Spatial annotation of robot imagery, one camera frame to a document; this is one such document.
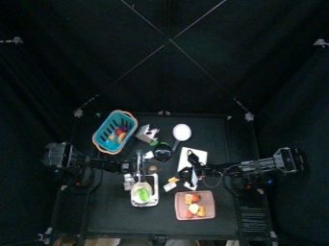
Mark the white egg toy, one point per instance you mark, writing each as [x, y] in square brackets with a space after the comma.
[193, 208]

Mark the grey white toy cup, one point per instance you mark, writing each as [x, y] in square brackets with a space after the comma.
[127, 182]

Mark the green toy piece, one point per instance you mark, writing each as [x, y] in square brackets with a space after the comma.
[153, 143]

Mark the yellow toy fruit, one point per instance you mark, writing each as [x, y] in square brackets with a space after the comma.
[112, 137]

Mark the purple toy fruit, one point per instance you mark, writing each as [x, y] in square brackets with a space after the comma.
[124, 128]

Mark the white oval bowl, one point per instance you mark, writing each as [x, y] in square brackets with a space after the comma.
[141, 193]

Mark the green toy vegetable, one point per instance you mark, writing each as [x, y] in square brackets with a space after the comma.
[142, 194]

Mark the orange toy block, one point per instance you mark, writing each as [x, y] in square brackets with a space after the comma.
[189, 198]

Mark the white yellow egg block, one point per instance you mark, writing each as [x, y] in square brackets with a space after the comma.
[170, 185]

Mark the white paper sheet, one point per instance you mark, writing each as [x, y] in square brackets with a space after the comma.
[199, 154]

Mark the metal frame bracket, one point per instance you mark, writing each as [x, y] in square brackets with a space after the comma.
[78, 112]
[16, 40]
[320, 42]
[249, 116]

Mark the white toy frying pan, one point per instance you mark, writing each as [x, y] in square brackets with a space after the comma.
[181, 133]

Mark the orange toy fruit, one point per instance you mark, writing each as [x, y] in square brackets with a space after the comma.
[122, 137]

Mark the pink rectangular plate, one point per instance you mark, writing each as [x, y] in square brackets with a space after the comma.
[194, 205]

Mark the grey white toy box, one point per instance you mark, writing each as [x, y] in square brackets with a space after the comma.
[146, 133]

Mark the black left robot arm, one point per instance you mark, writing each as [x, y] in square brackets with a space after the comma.
[91, 161]

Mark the red toy tomato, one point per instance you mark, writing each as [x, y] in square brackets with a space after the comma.
[195, 198]

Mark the small brown toy piece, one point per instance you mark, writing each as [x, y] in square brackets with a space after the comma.
[153, 167]

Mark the white dish tray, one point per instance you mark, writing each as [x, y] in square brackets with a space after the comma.
[145, 192]

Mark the red toy fruit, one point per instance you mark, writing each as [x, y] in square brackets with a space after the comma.
[118, 131]

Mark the red toy food piece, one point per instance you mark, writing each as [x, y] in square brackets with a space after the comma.
[189, 214]

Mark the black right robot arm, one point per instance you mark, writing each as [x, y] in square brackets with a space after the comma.
[257, 165]

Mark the orange toy bread piece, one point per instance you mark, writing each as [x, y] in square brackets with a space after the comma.
[201, 211]

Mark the small white toy piece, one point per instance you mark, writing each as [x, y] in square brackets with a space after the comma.
[149, 154]

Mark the teal basket with orange rim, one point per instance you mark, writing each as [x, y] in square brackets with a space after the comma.
[115, 136]

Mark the black toy pan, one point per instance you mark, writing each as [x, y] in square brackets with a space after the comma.
[162, 152]

